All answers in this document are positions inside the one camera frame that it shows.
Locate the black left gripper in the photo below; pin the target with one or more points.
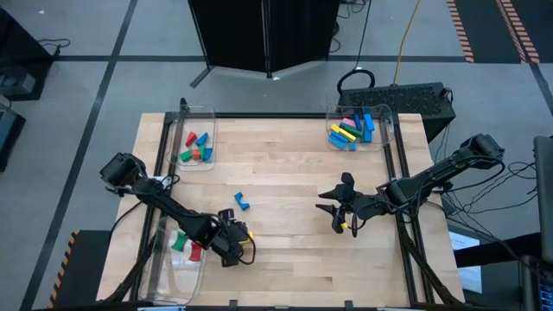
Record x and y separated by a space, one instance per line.
228 242

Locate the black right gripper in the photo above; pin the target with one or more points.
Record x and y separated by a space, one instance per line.
360 203

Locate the wide yellow block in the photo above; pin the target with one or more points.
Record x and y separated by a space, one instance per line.
250 236

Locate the red rectangular block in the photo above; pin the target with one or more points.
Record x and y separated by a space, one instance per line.
195 251
191 139

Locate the blue arch block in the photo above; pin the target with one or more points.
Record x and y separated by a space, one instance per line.
242 201

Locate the green rectangular block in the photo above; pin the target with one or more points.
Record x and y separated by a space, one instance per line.
353 130
186 156
179 242

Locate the yellow rectangular block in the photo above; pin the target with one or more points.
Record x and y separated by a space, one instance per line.
334 128
348 135

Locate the pink rectangular block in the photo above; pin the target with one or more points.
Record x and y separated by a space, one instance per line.
349 122

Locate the orange wedge block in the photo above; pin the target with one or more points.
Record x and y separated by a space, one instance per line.
196 154

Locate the green ramp block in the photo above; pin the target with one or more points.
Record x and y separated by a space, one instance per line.
202 150

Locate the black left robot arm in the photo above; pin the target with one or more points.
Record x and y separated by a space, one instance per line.
173 211

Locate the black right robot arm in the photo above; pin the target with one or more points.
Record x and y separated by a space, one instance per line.
432 177

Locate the clear plastic bin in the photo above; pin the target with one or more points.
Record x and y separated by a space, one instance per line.
177 276
194 123
382 114

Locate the black perforated computer case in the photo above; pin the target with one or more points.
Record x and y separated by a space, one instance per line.
402 99

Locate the black hazard-striped floor mat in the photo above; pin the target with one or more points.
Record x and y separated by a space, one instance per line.
86 268

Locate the white paper sheet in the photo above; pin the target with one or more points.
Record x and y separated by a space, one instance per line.
471 276

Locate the grey monitor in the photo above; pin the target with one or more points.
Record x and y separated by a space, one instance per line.
545 194

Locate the dark laptop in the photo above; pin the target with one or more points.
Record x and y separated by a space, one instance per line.
542 289

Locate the black mat with orange stripes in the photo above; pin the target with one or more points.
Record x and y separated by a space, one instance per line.
484 26

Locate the grey equipment case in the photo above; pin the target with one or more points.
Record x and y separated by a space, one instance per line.
8 134

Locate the black cabinet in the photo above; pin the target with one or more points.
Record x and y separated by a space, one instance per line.
21 52

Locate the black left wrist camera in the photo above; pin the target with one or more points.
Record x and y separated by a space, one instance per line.
226 214

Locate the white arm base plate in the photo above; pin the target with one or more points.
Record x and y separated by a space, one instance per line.
160 178

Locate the black table frame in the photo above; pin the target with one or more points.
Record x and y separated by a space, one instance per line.
281 115

